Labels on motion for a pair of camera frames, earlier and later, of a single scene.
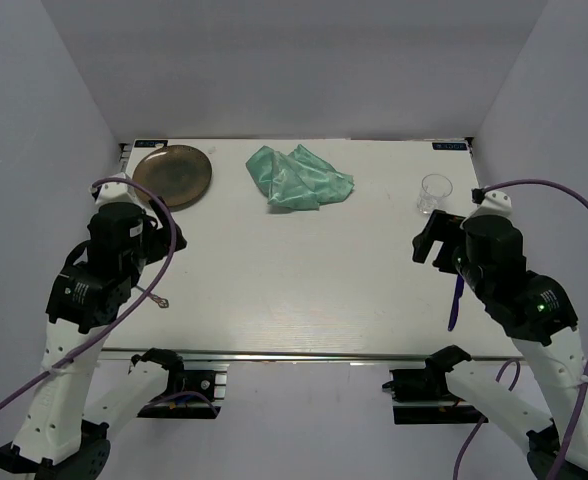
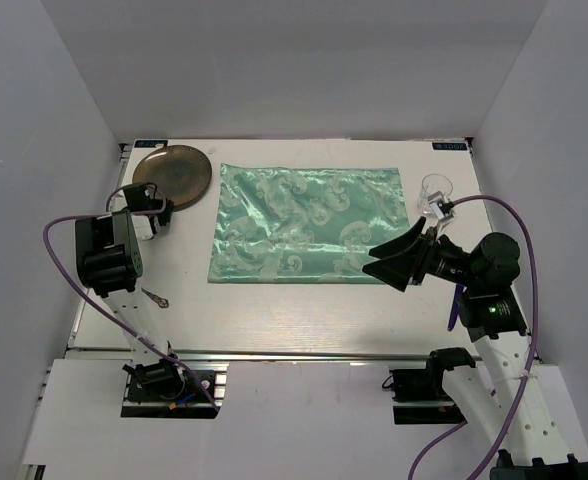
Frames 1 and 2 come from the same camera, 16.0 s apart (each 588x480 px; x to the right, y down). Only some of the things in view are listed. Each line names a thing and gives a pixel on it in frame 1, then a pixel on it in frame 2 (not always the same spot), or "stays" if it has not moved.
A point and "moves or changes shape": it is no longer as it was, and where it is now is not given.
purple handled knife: (456, 302) stays
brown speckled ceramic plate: (177, 173) stays
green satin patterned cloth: (301, 179) moves or changes shape
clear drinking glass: (435, 188) stays
